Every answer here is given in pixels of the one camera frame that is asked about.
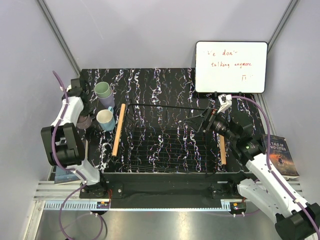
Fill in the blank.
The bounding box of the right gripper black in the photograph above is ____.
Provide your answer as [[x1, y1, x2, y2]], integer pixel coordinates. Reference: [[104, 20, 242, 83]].
[[183, 107, 238, 143]]

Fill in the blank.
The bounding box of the green plastic cup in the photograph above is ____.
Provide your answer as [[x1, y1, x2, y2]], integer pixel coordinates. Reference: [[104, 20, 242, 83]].
[[94, 82, 112, 98]]

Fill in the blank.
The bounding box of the mauve ceramic mug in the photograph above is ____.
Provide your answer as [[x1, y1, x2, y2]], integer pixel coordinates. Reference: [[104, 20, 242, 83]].
[[76, 115, 92, 130]]

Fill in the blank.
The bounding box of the light blue ceramic mug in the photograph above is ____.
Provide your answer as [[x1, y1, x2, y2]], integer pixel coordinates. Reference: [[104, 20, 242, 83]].
[[96, 106, 116, 132]]

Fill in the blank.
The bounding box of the lavender plastic cup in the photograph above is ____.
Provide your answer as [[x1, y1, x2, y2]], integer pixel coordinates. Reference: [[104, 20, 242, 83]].
[[98, 92, 115, 109]]

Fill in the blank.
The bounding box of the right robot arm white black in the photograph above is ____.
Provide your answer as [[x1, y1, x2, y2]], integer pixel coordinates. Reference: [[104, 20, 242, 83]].
[[184, 107, 320, 240]]

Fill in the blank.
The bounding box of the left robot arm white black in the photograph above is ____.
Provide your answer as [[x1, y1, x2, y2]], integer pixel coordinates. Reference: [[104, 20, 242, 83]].
[[40, 73, 108, 198]]

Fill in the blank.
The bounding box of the black marble pattern mat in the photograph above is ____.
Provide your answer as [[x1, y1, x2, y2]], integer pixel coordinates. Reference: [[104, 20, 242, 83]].
[[79, 68, 246, 173]]

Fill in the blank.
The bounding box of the Nineteen Eighty-Four book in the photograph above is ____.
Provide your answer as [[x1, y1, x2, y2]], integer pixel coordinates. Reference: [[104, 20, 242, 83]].
[[54, 166, 82, 185]]

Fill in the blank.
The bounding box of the Tale of Two Cities book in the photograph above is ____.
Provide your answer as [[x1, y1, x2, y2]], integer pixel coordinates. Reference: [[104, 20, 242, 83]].
[[269, 135, 299, 179]]

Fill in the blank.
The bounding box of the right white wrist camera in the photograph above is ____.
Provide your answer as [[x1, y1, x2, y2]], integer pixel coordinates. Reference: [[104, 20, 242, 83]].
[[217, 94, 232, 114]]

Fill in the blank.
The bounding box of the right wooden rack handle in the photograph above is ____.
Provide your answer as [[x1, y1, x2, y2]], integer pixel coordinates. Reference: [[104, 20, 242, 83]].
[[219, 134, 227, 165]]

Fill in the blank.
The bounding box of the wooden rack handle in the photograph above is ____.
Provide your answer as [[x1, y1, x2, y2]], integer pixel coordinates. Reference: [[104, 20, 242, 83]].
[[112, 103, 126, 157], [219, 134, 227, 165]]

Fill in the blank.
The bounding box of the black wire dish rack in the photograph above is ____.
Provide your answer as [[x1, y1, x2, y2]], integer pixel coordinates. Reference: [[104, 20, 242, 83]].
[[109, 103, 219, 174]]

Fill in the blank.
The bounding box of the left wooden rack handle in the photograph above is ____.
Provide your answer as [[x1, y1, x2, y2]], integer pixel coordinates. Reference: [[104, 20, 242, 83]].
[[112, 103, 126, 157]]

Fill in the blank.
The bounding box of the white whiteboard black frame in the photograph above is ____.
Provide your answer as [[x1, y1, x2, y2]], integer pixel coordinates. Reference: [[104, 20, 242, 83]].
[[194, 41, 268, 94]]

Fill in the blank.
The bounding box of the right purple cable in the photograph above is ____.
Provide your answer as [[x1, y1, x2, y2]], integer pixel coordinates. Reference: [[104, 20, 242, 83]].
[[209, 95, 320, 235]]

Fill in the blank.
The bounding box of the purple cable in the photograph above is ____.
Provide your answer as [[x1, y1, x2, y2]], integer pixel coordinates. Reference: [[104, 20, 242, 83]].
[[51, 70, 105, 238], [209, 95, 320, 235]]

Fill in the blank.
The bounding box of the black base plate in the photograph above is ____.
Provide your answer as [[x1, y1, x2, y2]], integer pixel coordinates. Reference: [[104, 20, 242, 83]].
[[79, 172, 258, 210]]

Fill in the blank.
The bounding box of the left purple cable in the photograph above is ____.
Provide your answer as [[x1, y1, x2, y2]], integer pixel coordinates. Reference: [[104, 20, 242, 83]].
[[51, 70, 105, 238]]

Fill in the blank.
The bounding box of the white cable duct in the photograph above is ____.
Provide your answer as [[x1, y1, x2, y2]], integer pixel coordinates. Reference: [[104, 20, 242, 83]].
[[44, 200, 110, 211]]

